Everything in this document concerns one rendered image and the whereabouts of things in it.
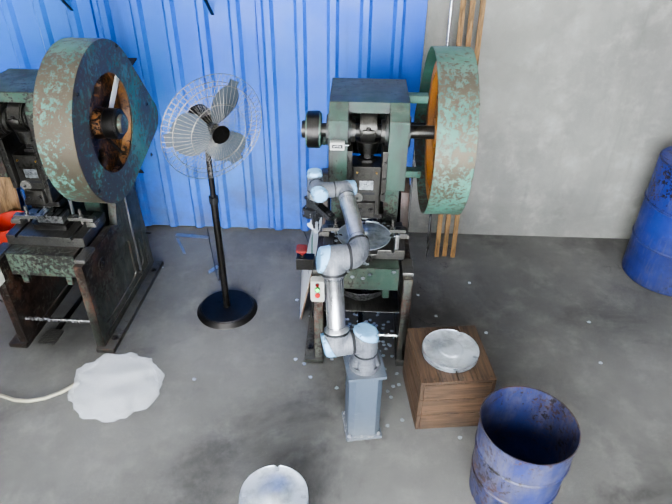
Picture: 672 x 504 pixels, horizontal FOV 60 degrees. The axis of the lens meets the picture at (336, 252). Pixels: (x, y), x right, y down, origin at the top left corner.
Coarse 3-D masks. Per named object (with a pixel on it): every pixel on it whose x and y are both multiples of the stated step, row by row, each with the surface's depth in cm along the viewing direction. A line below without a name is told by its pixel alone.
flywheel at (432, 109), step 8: (432, 80) 304; (432, 88) 307; (432, 96) 311; (432, 104) 314; (432, 112) 317; (432, 120) 319; (432, 144) 296; (432, 152) 321; (432, 160) 319; (432, 168) 317; (432, 176) 314
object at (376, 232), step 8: (368, 224) 324; (376, 224) 324; (344, 232) 316; (368, 232) 316; (376, 232) 317; (384, 232) 317; (344, 240) 310; (376, 240) 310; (384, 240) 310; (376, 248) 303
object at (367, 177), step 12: (360, 156) 302; (360, 168) 296; (372, 168) 296; (360, 180) 300; (372, 180) 300; (360, 192) 304; (372, 192) 304; (360, 204) 305; (372, 204) 304; (372, 216) 309
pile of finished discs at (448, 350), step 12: (432, 336) 308; (444, 336) 308; (456, 336) 308; (468, 336) 308; (432, 348) 300; (444, 348) 300; (456, 348) 300; (468, 348) 301; (432, 360) 293; (444, 360) 293; (456, 360) 294; (468, 360) 294
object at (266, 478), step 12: (264, 468) 256; (288, 468) 256; (252, 480) 251; (264, 480) 252; (276, 480) 252; (288, 480) 252; (300, 480) 252; (240, 492) 247; (252, 492) 247; (264, 492) 246; (276, 492) 246; (288, 492) 247; (300, 492) 247
